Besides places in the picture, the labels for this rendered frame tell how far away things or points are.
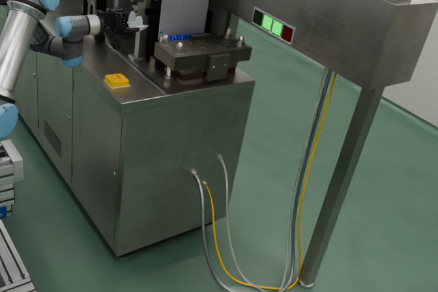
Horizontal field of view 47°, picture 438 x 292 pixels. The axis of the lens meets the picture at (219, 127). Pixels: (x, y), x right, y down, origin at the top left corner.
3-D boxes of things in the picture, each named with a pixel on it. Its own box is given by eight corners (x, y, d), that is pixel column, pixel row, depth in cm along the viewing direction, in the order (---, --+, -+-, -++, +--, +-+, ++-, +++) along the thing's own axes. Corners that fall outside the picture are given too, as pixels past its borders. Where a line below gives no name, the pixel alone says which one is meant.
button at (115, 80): (104, 80, 199) (105, 74, 198) (120, 77, 203) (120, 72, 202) (112, 88, 194) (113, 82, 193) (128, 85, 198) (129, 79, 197)
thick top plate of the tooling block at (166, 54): (153, 55, 210) (154, 42, 207) (228, 46, 233) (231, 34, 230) (173, 71, 200) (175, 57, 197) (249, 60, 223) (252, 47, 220)
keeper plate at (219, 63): (204, 79, 212) (208, 55, 207) (223, 76, 218) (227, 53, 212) (208, 81, 211) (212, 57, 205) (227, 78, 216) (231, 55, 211)
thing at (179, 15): (158, 40, 213) (161, -3, 203) (203, 35, 226) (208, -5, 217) (158, 40, 212) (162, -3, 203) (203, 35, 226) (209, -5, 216)
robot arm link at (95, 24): (90, 38, 189) (81, 30, 194) (102, 36, 191) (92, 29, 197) (90, 18, 185) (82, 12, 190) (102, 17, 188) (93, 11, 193)
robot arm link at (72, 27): (54, 34, 188) (53, 13, 184) (81, 32, 194) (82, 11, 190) (62, 43, 183) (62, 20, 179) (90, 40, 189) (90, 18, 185)
